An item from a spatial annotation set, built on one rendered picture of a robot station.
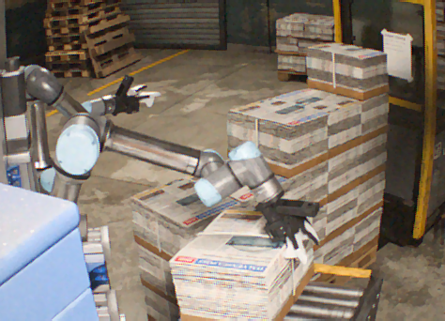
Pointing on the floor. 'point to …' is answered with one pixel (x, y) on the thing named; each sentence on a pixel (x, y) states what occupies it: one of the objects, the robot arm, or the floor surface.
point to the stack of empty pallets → (75, 41)
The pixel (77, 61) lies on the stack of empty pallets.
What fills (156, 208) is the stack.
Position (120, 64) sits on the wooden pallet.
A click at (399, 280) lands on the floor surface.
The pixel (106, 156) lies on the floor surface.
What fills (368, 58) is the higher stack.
